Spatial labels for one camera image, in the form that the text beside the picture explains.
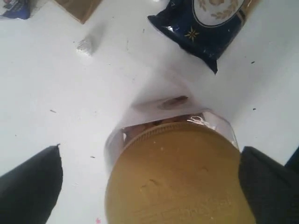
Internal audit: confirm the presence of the small white blue milk carton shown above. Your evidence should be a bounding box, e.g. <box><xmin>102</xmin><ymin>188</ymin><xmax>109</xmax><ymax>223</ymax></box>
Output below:
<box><xmin>0</xmin><ymin>0</ymin><xmax>30</xmax><ymax>20</ymax></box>

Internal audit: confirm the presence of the clear jar with yellow lid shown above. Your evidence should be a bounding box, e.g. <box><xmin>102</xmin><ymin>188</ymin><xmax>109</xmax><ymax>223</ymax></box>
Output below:
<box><xmin>105</xmin><ymin>111</ymin><xmax>256</xmax><ymax>224</ymax></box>

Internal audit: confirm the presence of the white crumpled paper ball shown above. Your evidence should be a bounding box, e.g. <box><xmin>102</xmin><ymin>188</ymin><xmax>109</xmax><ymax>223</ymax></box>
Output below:
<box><xmin>77</xmin><ymin>38</ymin><xmax>93</xmax><ymax>56</ymax></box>

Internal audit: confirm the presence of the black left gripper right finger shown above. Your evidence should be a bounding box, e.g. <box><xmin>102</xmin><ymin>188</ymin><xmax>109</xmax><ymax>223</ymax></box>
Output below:
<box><xmin>238</xmin><ymin>147</ymin><xmax>299</xmax><ymax>224</ymax></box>

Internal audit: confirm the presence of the blue spaghetti packet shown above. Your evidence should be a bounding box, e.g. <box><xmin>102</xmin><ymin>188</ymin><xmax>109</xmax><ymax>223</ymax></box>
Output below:
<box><xmin>148</xmin><ymin>0</ymin><xmax>259</xmax><ymax>73</ymax></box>

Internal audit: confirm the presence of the brown paper bag with handles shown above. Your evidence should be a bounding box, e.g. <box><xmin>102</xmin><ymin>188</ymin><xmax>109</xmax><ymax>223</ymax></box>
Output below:
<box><xmin>54</xmin><ymin>0</ymin><xmax>102</xmax><ymax>24</ymax></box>

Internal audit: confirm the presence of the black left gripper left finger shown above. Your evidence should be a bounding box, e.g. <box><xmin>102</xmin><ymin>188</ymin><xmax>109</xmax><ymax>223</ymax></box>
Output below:
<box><xmin>0</xmin><ymin>145</ymin><xmax>63</xmax><ymax>224</ymax></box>

